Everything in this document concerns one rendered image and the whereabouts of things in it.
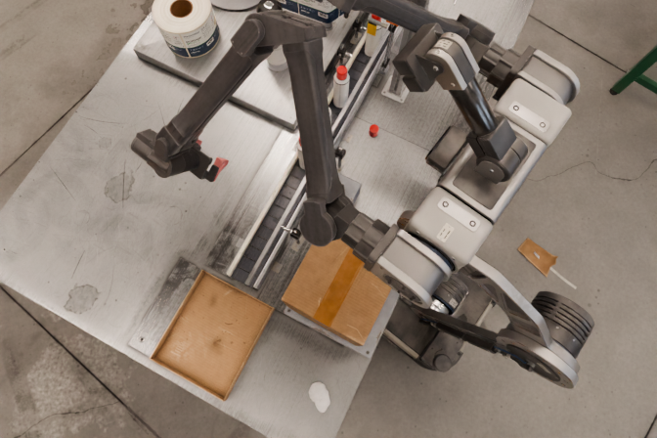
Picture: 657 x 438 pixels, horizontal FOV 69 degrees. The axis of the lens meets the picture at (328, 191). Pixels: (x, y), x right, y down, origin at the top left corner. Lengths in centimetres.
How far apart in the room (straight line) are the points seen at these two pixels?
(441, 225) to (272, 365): 84
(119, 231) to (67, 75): 159
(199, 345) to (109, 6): 231
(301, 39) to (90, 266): 115
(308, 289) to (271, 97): 75
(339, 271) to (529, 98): 62
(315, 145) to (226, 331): 84
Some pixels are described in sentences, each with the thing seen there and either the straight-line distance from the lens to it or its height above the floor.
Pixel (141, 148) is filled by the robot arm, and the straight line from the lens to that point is 122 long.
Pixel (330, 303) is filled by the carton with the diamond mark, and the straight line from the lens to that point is 126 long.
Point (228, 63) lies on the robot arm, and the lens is 97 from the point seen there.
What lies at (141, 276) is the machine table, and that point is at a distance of 167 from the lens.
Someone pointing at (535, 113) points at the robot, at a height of 153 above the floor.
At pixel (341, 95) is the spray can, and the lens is 161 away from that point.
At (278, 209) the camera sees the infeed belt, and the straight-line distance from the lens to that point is 156.
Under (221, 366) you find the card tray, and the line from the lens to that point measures 157.
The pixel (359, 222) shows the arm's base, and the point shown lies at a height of 148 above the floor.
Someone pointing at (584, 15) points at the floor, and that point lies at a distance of 340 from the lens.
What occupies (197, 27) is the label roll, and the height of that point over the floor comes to 103.
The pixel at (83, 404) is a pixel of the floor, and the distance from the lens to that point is 264.
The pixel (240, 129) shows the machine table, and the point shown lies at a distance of 174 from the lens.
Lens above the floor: 237
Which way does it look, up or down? 72 degrees down
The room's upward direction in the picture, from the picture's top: straight up
